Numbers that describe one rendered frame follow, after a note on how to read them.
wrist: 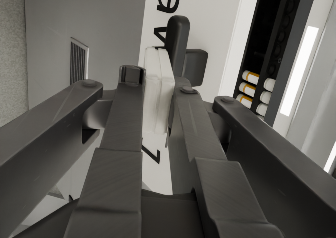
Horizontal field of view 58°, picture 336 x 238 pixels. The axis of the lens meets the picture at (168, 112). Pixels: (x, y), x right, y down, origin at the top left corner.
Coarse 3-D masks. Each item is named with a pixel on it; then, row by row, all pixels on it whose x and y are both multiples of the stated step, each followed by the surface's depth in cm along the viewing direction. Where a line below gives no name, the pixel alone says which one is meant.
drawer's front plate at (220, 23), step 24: (192, 0) 23; (216, 0) 21; (240, 0) 20; (144, 24) 29; (192, 24) 24; (216, 24) 22; (240, 24) 21; (144, 48) 29; (192, 48) 24; (216, 48) 22; (240, 48) 22; (216, 72) 22; (144, 144) 31; (144, 168) 32; (168, 168) 29; (168, 192) 29
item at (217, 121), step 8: (176, 80) 17; (184, 80) 17; (208, 104) 14; (208, 112) 14; (216, 112) 14; (168, 120) 15; (216, 120) 14; (216, 128) 14; (224, 128) 14; (224, 136) 14
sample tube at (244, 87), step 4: (240, 84) 34; (244, 84) 33; (248, 84) 33; (240, 88) 34; (244, 88) 33; (248, 88) 33; (252, 88) 32; (244, 92) 33; (248, 92) 33; (252, 92) 32; (264, 92) 31; (268, 92) 31; (252, 96) 33; (260, 96) 32; (264, 96) 31; (268, 96) 31; (264, 100) 31; (268, 100) 31
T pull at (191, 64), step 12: (168, 24) 20; (180, 24) 20; (168, 36) 20; (180, 36) 20; (168, 48) 21; (180, 48) 20; (180, 60) 21; (192, 60) 22; (204, 60) 22; (180, 72) 21; (192, 72) 22; (204, 72) 23; (192, 84) 23
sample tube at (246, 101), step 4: (240, 96) 34; (244, 96) 34; (240, 100) 34; (244, 100) 33; (248, 100) 33; (244, 104) 33; (248, 104) 33; (260, 104) 32; (264, 104) 32; (260, 108) 32; (264, 108) 31; (260, 112) 32; (264, 112) 31; (264, 116) 32
